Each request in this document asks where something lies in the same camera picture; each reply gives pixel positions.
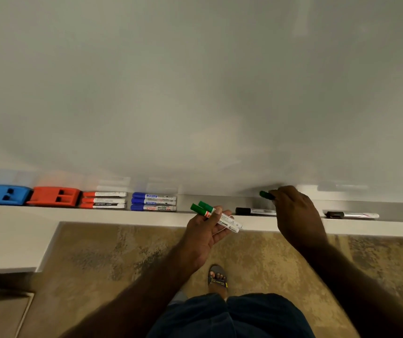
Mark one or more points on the red whiteboard eraser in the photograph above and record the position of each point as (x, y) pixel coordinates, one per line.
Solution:
(46, 197)

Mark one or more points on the black yellow-trim sandal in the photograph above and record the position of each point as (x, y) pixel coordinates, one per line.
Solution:
(218, 283)

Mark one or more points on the white ledge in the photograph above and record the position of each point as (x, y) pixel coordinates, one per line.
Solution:
(11, 239)

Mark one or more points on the person's right foot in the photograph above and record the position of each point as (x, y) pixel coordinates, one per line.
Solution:
(221, 292)

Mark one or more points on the grey trousers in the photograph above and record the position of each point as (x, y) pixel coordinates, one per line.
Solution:
(178, 299)

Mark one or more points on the person's right forearm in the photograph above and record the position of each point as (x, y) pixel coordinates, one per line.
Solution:
(363, 288)

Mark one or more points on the black-capped markers group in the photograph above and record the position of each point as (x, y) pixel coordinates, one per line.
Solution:
(243, 211)
(333, 215)

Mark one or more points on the person's left forearm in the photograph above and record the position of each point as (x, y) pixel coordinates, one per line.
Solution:
(134, 299)

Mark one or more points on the person's right hand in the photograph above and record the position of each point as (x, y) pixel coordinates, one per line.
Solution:
(296, 218)

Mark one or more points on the white whiteboard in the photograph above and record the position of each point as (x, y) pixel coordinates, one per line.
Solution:
(187, 84)

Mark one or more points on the grey whiteboard tray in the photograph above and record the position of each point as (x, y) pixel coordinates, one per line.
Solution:
(229, 202)

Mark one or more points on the person's left hand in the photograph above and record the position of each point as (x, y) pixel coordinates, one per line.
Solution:
(201, 239)

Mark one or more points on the dark blue shirt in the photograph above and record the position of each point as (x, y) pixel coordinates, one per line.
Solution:
(240, 316)

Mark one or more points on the blue-capped markers group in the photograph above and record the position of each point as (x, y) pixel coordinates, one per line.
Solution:
(138, 201)
(139, 195)
(137, 207)

